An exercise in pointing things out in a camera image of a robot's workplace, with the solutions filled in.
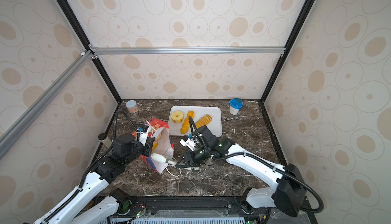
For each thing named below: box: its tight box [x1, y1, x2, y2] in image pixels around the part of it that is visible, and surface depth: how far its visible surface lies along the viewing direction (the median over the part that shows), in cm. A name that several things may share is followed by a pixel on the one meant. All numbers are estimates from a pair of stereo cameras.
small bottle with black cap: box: [97, 132, 113, 148], surface depth 91 cm
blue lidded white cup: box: [229, 97, 244, 116], surface depth 108 cm
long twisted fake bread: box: [180, 110, 195, 134], surface depth 105 cm
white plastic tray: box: [168, 105, 223, 138], surface depth 110 cm
